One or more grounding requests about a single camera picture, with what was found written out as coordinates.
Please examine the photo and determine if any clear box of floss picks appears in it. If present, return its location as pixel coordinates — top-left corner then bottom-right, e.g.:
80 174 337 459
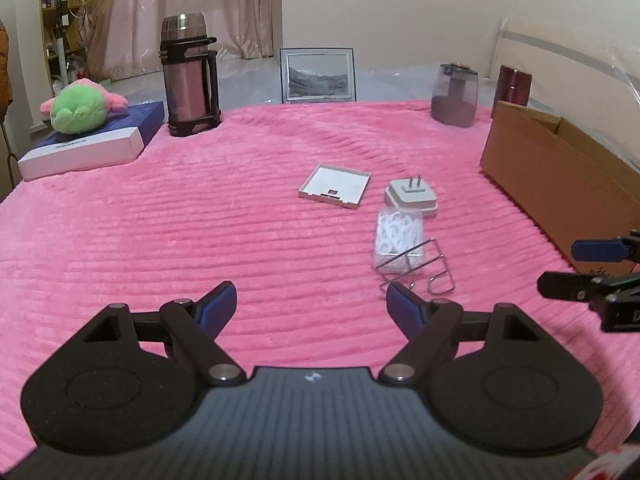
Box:
372 205 427 275

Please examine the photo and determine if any white power adapter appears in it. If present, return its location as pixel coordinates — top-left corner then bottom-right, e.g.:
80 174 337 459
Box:
384 175 440 219

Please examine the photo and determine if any metal wire holder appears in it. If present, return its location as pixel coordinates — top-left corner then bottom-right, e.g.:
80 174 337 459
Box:
378 239 456 295

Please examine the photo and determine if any silver picture frame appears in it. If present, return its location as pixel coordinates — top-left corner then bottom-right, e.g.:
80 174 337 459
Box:
279 47 359 105

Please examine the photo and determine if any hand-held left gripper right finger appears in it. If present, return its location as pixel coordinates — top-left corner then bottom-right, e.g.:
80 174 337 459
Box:
378 281 547 387

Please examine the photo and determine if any dark transparent jar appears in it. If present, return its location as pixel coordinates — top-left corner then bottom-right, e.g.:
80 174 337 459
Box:
431 62 479 128

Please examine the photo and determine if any orange garment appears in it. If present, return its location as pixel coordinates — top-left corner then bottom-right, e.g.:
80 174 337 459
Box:
0 20 14 111

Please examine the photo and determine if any red white clothing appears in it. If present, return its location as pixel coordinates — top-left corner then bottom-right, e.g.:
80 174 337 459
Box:
570 441 640 480

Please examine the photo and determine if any wooden bookshelf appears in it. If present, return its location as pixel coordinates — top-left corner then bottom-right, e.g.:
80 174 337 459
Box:
39 0 91 83

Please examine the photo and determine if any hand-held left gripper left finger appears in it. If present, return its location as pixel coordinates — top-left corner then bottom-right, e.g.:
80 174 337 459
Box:
75 281 247 387

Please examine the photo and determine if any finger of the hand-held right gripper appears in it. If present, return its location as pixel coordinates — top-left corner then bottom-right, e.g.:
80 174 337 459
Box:
571 230 640 264
537 269 640 333

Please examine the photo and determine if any blue white flat box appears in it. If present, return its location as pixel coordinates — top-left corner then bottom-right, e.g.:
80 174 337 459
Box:
17 101 167 182

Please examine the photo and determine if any beige curtain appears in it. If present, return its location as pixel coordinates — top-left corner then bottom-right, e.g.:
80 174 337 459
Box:
85 0 283 81

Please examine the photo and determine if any green pink plush toy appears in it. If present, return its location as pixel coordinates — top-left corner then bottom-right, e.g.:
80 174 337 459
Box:
41 79 130 136

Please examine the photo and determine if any brown cardboard box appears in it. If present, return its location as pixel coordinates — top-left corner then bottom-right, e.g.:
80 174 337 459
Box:
479 101 640 277

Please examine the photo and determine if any white square tray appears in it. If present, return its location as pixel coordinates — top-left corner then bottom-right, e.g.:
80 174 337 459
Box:
298 163 372 210

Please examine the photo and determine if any pink ribbed blanket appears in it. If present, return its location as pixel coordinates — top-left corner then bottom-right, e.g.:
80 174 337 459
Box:
0 100 640 480

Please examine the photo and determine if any maroon metal canister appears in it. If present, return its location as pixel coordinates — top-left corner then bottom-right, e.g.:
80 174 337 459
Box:
496 65 533 107

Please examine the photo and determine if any steel thermos flask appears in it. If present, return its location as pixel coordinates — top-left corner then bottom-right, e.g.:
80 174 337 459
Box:
160 13 224 138

